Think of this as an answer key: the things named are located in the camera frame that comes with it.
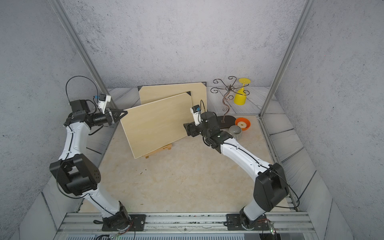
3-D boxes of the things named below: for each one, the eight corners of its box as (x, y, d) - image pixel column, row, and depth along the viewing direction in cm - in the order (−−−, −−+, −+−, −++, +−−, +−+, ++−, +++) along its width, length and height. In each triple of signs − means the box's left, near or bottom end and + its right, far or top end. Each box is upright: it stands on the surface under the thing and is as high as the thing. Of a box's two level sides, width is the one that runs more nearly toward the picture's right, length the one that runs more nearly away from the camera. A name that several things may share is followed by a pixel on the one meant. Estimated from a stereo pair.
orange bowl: (232, 125, 115) (233, 122, 112) (239, 118, 120) (240, 114, 118) (245, 132, 111) (247, 129, 108) (251, 124, 116) (253, 121, 113)
